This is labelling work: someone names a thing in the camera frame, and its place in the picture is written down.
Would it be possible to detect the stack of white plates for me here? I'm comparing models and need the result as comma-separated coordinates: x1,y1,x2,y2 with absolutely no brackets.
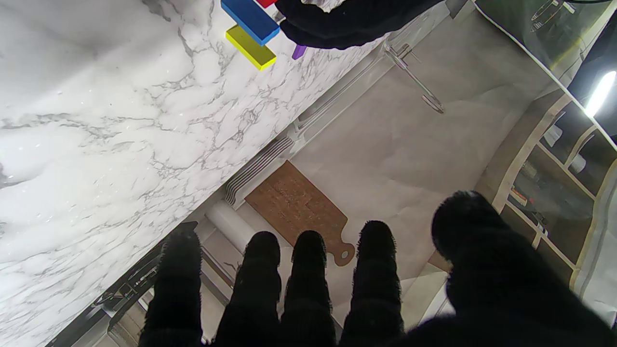
224,135,295,207

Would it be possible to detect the blue domino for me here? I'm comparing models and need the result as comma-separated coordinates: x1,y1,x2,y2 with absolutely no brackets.
220,0,281,47

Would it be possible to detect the brown wooden cutting board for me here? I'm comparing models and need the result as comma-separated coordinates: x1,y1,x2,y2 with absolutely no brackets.
244,160,356,267

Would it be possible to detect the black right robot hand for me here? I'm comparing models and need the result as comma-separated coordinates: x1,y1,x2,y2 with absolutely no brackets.
139,190,617,347

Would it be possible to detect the bright tube light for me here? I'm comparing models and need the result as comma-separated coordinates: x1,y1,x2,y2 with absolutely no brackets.
584,70,617,118

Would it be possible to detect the white framed shelf unit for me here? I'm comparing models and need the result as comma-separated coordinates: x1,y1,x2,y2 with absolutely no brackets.
475,94,617,294

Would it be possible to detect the chrome faucet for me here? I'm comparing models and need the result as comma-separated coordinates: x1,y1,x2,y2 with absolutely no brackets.
384,42,445,115

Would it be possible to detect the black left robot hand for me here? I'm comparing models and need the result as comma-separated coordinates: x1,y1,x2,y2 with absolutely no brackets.
275,0,445,51

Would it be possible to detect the yellow domino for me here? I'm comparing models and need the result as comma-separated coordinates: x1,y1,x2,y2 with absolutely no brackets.
225,25,278,71

